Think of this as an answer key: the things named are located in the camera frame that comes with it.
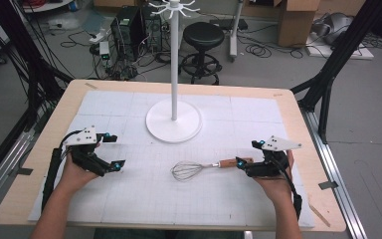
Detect thin wooden stick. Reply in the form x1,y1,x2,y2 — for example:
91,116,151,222
307,202,332,229

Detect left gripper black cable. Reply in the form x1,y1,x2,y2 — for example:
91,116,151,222
41,129,84,212

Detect white hook stand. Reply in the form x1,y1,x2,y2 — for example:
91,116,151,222
144,0,204,144

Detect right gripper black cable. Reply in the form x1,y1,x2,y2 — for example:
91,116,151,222
277,160,303,221

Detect tall cardboard box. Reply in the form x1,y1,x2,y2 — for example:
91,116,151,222
276,0,321,49

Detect white grid mat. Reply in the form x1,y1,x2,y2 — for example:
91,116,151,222
27,90,316,230

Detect person's right hand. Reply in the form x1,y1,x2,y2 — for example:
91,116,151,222
252,149,296,203

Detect person's left hand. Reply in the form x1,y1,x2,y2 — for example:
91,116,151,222
60,141,102,191

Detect black computer tower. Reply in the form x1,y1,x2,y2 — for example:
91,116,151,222
109,5,164,63

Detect metal whisk with wooden handle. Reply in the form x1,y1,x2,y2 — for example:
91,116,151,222
169,156,255,182

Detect flat black box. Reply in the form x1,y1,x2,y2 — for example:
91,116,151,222
208,17,250,32

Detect white flat board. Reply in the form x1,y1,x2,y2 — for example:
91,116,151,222
304,32,375,61

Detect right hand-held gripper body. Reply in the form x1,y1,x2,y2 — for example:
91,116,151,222
244,134,303,179

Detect coiled black cable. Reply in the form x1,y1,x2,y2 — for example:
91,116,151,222
245,42,274,60

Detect white stand pole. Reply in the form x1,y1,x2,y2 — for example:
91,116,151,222
229,0,247,64

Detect grey rounded device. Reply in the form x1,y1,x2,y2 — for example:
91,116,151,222
311,12,355,46

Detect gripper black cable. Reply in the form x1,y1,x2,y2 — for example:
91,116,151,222
41,129,84,212
277,160,303,221

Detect black round stool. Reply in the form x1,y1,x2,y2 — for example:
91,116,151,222
178,21,226,87

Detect small white device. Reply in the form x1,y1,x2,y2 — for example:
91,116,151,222
97,41,111,61

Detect grey tape piece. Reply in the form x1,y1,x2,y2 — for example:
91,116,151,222
317,180,340,191
14,166,35,176

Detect white power strip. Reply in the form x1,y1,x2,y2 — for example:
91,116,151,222
88,27,112,45

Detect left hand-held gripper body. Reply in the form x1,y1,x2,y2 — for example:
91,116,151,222
62,124,113,177

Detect black frame strut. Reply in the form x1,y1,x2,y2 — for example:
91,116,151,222
0,0,75,191
290,0,382,144

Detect aluminium rail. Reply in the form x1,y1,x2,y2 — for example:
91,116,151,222
0,126,37,219
299,107,369,239

